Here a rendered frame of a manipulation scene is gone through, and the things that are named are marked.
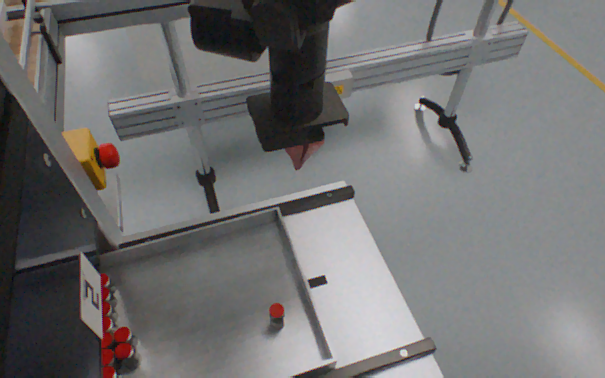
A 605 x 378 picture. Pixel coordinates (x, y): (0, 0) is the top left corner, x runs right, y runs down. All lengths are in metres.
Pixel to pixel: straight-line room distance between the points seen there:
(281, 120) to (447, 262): 1.40
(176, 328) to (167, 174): 1.43
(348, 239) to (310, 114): 0.31
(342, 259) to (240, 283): 0.17
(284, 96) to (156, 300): 0.39
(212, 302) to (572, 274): 1.55
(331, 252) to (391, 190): 1.26
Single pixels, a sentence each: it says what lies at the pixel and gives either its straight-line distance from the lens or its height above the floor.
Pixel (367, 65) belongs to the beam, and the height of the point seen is 0.54.
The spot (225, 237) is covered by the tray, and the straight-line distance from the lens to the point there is 0.72.
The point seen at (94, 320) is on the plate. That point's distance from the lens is 0.55.
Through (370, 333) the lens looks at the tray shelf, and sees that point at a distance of 0.65.
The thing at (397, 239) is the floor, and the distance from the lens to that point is 1.79.
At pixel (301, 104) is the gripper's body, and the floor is 1.20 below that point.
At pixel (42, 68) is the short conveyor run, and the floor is 0.93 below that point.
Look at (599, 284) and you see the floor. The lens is 2.00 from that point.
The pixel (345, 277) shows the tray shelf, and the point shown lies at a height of 0.88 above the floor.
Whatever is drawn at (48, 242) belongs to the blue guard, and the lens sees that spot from 0.48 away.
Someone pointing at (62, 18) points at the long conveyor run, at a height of 0.89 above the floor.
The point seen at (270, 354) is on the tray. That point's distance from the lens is 0.63.
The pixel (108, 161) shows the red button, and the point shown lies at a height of 1.00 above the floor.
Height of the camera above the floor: 1.48
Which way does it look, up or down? 52 degrees down
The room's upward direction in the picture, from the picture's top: straight up
